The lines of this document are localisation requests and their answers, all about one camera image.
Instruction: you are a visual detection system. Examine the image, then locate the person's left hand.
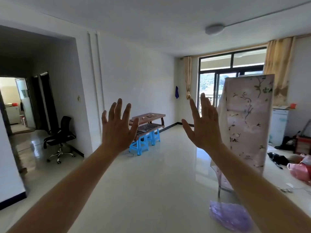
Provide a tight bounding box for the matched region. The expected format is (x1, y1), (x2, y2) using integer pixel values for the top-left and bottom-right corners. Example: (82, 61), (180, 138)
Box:
(101, 98), (139, 154)

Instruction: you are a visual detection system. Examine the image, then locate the person's right hand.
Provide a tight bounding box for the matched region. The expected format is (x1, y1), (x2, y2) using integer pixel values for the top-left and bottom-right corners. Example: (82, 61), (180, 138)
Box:
(181, 93), (223, 153)

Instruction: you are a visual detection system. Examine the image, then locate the person's left forearm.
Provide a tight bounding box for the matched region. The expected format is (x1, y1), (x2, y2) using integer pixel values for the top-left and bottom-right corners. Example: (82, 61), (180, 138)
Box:
(6, 143), (122, 233)

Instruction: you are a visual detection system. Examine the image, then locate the person's right forearm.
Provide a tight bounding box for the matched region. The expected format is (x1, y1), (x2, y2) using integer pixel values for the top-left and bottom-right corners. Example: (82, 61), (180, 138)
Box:
(206, 142), (311, 233)

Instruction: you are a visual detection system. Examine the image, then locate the blue plastic stool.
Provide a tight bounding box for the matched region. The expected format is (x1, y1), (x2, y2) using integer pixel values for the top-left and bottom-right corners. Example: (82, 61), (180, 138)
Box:
(129, 136), (149, 156)
(146, 128), (161, 146)

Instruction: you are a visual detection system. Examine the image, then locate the brown wooden table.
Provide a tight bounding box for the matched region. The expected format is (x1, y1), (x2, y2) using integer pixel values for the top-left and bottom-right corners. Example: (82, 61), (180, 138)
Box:
(129, 113), (166, 141)

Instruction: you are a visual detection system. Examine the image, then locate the floral fabric wardrobe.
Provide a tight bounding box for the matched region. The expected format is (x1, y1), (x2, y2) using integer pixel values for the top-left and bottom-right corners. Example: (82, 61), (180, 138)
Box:
(210, 74), (275, 198)

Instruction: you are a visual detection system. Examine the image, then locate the black office chair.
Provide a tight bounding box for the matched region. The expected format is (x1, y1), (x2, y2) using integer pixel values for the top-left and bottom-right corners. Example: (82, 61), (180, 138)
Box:
(43, 116), (76, 165)

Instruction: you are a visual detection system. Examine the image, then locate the beige curtain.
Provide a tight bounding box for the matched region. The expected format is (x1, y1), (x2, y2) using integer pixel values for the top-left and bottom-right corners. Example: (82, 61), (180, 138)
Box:
(263, 36), (296, 106)
(183, 56), (192, 100)

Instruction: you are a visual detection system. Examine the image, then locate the black framed glass door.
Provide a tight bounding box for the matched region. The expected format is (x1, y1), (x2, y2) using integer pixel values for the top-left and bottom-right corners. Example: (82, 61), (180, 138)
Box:
(198, 47), (267, 112)

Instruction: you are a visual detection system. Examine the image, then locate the dark wooden door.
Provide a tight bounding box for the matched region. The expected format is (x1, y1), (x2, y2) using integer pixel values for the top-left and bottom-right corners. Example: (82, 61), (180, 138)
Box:
(33, 72), (59, 134)

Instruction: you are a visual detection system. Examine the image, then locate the black cloth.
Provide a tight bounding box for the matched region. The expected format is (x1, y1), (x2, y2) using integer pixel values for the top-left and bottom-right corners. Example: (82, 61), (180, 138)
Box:
(267, 152), (290, 170)

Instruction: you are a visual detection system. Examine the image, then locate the black bag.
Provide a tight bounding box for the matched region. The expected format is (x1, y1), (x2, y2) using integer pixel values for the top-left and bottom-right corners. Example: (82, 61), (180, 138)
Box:
(274, 136), (297, 151)

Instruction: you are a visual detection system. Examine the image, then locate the purple plastic bag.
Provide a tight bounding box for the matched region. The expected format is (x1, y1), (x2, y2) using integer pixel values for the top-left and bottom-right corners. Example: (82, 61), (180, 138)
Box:
(209, 201), (254, 233)

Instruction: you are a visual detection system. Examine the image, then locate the red box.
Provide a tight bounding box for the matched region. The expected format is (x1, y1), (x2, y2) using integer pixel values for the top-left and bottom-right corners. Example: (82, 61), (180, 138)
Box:
(294, 136), (311, 155)

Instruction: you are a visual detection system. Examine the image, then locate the round white ceiling lamp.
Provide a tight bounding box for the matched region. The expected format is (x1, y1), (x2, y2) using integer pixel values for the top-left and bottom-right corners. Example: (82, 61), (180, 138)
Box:
(205, 24), (225, 36)

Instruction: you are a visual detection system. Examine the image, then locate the pink plastic bag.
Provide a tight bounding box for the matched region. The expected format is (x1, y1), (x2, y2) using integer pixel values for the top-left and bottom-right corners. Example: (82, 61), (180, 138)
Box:
(287, 154), (311, 183)

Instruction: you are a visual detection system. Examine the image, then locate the white kitchen appliance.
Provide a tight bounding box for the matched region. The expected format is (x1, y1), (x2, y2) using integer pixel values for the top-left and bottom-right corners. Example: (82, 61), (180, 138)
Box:
(5, 105), (21, 125)

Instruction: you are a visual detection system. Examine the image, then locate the thin white ceiling conduit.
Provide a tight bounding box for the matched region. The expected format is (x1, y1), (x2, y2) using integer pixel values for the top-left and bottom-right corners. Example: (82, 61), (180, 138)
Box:
(224, 2), (311, 28)

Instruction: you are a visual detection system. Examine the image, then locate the white wall cable conduit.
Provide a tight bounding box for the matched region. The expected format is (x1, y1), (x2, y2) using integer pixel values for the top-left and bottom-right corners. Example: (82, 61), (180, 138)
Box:
(87, 31), (101, 145)

